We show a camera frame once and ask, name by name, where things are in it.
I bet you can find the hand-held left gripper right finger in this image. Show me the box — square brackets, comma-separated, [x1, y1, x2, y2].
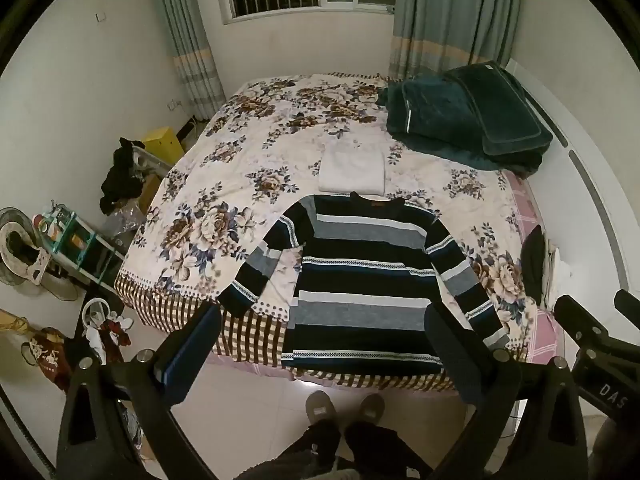
[424, 302, 589, 480]

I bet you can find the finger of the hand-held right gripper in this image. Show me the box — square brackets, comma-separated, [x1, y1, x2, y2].
[614, 289, 640, 326]
[554, 294, 612, 348]

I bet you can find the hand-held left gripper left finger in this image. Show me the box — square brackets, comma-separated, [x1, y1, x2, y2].
[56, 302, 222, 480]

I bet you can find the striped knit sweater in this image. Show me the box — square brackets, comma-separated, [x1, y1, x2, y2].
[217, 191, 510, 376]

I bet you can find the person's right forearm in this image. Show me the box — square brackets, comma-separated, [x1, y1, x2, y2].
[592, 410, 640, 480]

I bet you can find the black clothes pile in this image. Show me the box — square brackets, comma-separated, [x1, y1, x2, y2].
[99, 136, 151, 216]

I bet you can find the white garment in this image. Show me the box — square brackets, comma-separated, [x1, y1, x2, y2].
[542, 237, 573, 311]

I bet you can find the black garment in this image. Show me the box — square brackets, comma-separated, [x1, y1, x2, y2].
[520, 224, 547, 303]

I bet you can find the pink checked bedsheet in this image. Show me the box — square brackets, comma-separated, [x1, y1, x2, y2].
[502, 169, 568, 361]

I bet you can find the grey right slipper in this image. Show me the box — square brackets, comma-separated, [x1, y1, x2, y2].
[356, 393, 387, 425]

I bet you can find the grey slipper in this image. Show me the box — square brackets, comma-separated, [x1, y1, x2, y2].
[356, 393, 387, 425]
[305, 390, 342, 427]

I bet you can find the person's right leg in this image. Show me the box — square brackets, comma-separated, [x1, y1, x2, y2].
[345, 420, 435, 480]

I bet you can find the red patterned bag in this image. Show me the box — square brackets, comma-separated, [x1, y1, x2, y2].
[21, 327, 76, 393]

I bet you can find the grey left slipper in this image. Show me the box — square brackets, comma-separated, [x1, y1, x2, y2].
[305, 390, 342, 427]

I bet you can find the teal storage rack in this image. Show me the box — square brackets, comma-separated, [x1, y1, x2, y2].
[46, 202, 126, 293]

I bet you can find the white bed headboard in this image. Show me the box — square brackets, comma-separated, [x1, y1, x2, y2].
[502, 57, 637, 306]

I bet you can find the standing fan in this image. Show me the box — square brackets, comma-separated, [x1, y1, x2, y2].
[0, 207, 81, 302]

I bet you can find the floral bed quilt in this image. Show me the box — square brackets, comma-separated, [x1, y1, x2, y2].
[114, 71, 543, 393]

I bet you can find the folded white cloth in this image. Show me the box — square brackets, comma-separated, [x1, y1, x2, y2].
[318, 141, 385, 195]

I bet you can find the yellow box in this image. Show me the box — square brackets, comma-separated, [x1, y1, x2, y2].
[141, 126, 185, 167]

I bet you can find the dark green pillow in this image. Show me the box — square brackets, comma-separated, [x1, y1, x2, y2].
[442, 61, 554, 158]

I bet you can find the dark green folded blanket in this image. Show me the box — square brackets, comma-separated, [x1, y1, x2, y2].
[377, 77, 543, 177]

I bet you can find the grey-green curtain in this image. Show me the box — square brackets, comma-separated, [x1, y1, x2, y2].
[150, 0, 226, 122]
[389, 0, 521, 86]

